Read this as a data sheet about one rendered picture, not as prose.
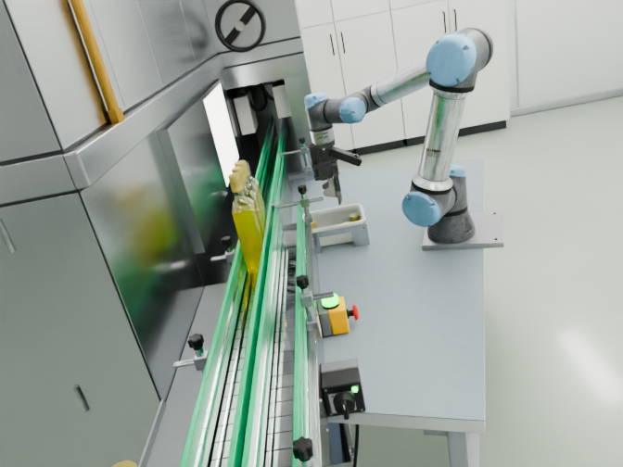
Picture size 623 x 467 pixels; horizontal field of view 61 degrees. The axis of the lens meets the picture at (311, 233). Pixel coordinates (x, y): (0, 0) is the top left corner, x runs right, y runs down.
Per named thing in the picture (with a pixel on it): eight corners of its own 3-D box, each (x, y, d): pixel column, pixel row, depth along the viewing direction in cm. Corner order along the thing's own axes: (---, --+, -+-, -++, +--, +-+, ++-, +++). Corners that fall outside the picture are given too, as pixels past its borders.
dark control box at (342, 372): (326, 393, 116) (320, 362, 113) (362, 387, 116) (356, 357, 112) (328, 420, 109) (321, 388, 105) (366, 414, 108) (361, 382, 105)
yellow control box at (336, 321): (322, 322, 141) (317, 299, 138) (349, 318, 141) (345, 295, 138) (323, 338, 135) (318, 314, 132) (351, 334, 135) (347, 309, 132)
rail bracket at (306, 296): (307, 324, 120) (295, 273, 114) (338, 319, 119) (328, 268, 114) (307, 334, 116) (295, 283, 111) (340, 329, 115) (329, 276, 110)
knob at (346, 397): (335, 410, 108) (336, 422, 105) (331, 393, 106) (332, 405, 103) (356, 407, 108) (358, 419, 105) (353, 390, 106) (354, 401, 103)
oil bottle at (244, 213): (249, 264, 152) (231, 196, 144) (269, 261, 152) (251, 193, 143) (247, 273, 147) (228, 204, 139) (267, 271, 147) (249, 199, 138)
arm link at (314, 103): (319, 96, 159) (297, 97, 164) (325, 132, 163) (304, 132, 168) (334, 90, 164) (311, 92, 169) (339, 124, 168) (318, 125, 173)
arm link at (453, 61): (453, 217, 161) (497, 31, 132) (432, 237, 151) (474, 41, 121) (417, 204, 167) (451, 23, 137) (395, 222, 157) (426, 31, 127)
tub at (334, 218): (305, 233, 196) (300, 212, 193) (364, 223, 195) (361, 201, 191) (305, 255, 180) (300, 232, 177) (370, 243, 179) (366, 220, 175)
